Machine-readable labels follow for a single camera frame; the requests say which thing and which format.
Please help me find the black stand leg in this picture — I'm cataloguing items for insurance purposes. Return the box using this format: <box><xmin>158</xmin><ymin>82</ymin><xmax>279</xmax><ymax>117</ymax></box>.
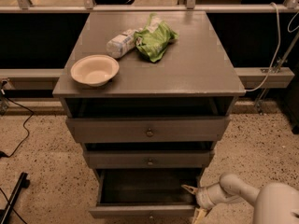
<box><xmin>0</xmin><ymin>173</ymin><xmax>30</xmax><ymax>224</ymax></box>

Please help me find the grey middle drawer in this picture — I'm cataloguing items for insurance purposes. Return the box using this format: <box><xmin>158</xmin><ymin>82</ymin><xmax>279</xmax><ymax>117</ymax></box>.
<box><xmin>83</xmin><ymin>150</ymin><xmax>214</xmax><ymax>169</ymax></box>

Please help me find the white cable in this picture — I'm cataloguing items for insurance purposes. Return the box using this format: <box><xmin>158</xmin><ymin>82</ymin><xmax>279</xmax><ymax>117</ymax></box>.
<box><xmin>245</xmin><ymin>2</ymin><xmax>281</xmax><ymax>93</ymax></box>

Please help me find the white paper bowl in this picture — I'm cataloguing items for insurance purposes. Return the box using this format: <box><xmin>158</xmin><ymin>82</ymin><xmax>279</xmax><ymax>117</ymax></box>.
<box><xmin>70</xmin><ymin>55</ymin><xmax>120</xmax><ymax>87</ymax></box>

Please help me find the grey wooden drawer cabinet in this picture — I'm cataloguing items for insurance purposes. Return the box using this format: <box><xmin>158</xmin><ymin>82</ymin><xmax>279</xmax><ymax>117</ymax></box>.
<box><xmin>51</xmin><ymin>10</ymin><xmax>247</xmax><ymax>191</ymax></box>

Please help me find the grey top drawer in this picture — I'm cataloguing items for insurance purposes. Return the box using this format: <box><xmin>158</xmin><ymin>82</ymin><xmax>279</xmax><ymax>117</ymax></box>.
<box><xmin>66</xmin><ymin>117</ymin><xmax>230</xmax><ymax>143</ymax></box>

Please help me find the grey bottom drawer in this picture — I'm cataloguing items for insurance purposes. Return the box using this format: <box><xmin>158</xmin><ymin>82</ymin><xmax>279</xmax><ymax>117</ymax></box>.
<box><xmin>89</xmin><ymin>168</ymin><xmax>202</xmax><ymax>218</ymax></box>

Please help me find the black cable on floor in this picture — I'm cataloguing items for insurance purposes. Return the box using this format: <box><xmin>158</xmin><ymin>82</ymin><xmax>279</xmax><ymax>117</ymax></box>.
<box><xmin>0</xmin><ymin>87</ymin><xmax>35</xmax><ymax>159</ymax></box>

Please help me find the metal tripod stand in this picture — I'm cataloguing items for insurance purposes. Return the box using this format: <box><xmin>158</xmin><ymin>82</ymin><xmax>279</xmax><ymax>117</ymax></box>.
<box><xmin>254</xmin><ymin>30</ymin><xmax>299</xmax><ymax>115</ymax></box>

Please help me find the white blue wrapped package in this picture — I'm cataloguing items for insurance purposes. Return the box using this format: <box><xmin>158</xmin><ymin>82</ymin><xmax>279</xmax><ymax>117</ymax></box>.
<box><xmin>107</xmin><ymin>29</ymin><xmax>139</xmax><ymax>59</ymax></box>

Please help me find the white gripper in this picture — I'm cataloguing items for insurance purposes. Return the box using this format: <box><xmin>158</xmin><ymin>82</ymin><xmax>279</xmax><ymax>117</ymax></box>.
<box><xmin>182</xmin><ymin>185</ymin><xmax>221</xmax><ymax>224</ymax></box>

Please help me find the green snack bag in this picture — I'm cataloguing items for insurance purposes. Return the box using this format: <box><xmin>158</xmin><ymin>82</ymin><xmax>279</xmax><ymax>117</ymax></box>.
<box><xmin>134</xmin><ymin>13</ymin><xmax>178</xmax><ymax>63</ymax></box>

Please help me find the metal railing frame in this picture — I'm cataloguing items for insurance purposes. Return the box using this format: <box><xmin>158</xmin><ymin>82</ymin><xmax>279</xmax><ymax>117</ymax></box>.
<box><xmin>0</xmin><ymin>0</ymin><xmax>299</xmax><ymax>91</ymax></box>

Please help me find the grey drawer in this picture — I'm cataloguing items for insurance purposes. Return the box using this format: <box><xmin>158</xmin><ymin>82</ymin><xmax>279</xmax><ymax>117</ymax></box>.
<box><xmin>83</xmin><ymin>150</ymin><xmax>214</xmax><ymax>169</ymax></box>
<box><xmin>66</xmin><ymin>117</ymin><xmax>230</xmax><ymax>143</ymax></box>
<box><xmin>89</xmin><ymin>168</ymin><xmax>202</xmax><ymax>218</ymax></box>

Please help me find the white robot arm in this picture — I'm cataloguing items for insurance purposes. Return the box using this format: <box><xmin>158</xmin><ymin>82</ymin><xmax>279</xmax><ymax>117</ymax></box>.
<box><xmin>182</xmin><ymin>173</ymin><xmax>299</xmax><ymax>224</ymax></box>

